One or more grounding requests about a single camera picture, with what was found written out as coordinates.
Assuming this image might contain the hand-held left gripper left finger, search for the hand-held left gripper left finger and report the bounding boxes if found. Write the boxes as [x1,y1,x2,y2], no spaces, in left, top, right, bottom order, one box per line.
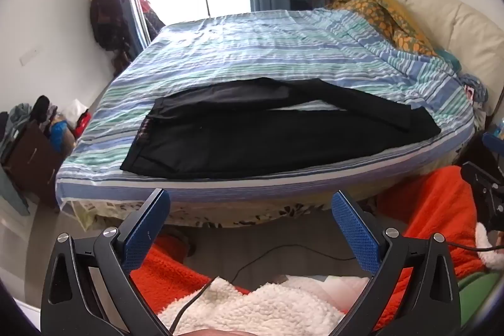
[39,187,175,336]

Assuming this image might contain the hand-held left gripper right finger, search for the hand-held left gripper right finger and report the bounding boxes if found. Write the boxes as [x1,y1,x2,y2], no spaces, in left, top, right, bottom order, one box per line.
[331,190,461,336]

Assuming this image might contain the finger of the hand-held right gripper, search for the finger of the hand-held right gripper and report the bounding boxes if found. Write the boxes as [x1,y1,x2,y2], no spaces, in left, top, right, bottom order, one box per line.
[460,161,504,232]
[482,132,504,153]

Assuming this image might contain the black pants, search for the black pants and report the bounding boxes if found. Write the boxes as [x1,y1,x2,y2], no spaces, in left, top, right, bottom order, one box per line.
[119,77,442,180]

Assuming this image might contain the white fleece cuff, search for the white fleece cuff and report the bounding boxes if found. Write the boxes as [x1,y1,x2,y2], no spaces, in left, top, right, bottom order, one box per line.
[474,222,501,270]

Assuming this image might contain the grey blue knitted cloth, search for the grey blue knitted cloth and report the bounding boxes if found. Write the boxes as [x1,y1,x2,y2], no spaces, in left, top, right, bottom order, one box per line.
[459,73,490,112]

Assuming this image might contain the orange fleece garment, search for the orange fleece garment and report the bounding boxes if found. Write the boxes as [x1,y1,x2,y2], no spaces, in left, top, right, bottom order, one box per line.
[130,165,489,333]

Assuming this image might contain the teal pillow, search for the teal pillow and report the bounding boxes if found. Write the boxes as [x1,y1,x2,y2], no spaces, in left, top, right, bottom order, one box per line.
[437,48,462,71]

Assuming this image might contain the floral mattress cover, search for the floral mattress cover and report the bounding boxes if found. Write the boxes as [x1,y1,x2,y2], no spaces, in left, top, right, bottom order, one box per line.
[59,182,379,230]

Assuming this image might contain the green object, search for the green object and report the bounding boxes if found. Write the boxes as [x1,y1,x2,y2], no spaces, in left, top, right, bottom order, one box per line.
[457,272,499,325]

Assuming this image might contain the white fleece cloth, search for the white fleece cloth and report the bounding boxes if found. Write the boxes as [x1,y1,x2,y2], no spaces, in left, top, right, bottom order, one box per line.
[157,275,375,336]

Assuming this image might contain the red bag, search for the red bag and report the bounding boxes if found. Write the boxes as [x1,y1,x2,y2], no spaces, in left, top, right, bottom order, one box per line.
[74,111,92,138]

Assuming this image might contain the blue plastic bag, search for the blue plastic bag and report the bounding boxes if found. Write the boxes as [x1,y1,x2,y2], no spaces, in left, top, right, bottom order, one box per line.
[49,121,73,153]

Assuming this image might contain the brown wooden cabinet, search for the brown wooden cabinet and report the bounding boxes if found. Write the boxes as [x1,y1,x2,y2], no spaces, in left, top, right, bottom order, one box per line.
[0,121,66,208]

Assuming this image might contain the white plastic bag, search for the white plastic bag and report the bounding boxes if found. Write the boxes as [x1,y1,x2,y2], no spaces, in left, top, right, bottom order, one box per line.
[63,99,89,122]

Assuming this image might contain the orange floral blanket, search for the orange floral blanket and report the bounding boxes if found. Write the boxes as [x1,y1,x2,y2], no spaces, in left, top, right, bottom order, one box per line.
[326,0,438,57]

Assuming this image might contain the blue green striped bed sheet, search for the blue green striped bed sheet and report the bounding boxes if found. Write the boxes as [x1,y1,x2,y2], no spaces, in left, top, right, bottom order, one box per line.
[55,9,475,203]

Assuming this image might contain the red hanging clothes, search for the red hanging clothes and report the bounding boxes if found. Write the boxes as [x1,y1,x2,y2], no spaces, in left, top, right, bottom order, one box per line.
[138,0,166,41]

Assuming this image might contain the dark hanging coats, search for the dark hanging coats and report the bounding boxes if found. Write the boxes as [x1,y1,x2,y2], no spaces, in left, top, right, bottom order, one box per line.
[89,0,136,79]

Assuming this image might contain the black cable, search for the black cable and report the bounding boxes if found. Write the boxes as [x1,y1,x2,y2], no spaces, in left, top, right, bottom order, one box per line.
[169,247,357,336]
[445,239,504,253]

